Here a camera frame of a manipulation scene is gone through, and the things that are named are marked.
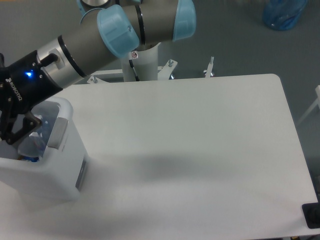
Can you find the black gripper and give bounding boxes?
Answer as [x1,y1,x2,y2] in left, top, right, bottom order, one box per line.
[0,50,63,145]

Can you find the clear plastic bottle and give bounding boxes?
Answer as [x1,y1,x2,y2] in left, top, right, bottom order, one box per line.
[29,101,60,145]

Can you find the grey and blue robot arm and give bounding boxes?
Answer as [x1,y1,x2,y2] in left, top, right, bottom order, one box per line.
[0,0,197,145]

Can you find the white trash can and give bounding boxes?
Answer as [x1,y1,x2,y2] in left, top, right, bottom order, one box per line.
[0,97,89,201]

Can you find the blue snack packet in bin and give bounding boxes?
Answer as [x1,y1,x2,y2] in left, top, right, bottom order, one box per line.
[17,155,39,163]

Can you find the black device at table edge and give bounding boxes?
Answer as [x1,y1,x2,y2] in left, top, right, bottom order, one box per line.
[302,202,320,229]

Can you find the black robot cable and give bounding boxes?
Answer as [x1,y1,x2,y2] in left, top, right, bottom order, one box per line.
[128,58,140,82]

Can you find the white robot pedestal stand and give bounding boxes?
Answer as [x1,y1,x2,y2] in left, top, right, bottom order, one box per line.
[86,42,216,85]

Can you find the white frame at right edge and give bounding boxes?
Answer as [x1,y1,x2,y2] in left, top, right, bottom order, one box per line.
[297,85,320,126]

